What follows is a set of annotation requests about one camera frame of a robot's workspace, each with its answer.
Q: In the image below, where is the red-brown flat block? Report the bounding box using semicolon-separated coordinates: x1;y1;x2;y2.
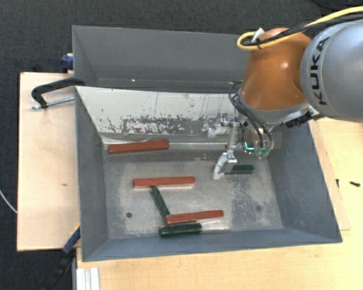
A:
164;209;224;226
132;176;197;191
108;140;171;155

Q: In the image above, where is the grey metal bin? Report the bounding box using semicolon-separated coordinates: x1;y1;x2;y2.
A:
71;25;343;262

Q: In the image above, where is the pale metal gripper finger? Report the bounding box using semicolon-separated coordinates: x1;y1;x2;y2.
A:
224;153;239;175
212;152;230;181

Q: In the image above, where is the black cylinder on white bracket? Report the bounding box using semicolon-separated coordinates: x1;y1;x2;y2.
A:
283;109;313;129

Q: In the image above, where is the dark green flat block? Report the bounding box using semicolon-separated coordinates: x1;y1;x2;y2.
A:
148;185;171;219
225;164;255;175
159;222;203;238

